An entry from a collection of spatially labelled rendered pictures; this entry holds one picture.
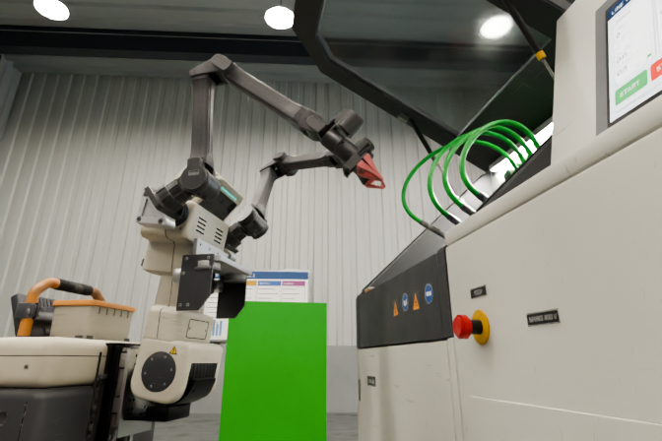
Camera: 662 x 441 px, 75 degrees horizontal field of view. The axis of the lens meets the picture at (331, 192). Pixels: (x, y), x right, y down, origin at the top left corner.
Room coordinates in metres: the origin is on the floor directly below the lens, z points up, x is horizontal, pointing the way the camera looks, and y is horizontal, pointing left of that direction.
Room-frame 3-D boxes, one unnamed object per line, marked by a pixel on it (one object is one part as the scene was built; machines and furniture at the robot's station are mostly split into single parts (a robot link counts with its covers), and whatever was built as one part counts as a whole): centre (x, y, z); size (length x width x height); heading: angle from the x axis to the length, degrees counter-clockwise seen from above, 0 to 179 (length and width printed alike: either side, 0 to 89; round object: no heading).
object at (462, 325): (0.69, -0.21, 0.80); 0.05 x 0.04 x 0.05; 11
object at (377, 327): (1.14, -0.17, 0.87); 0.62 x 0.04 x 0.16; 11
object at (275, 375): (4.79, 0.59, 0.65); 0.95 x 0.86 x 1.30; 101
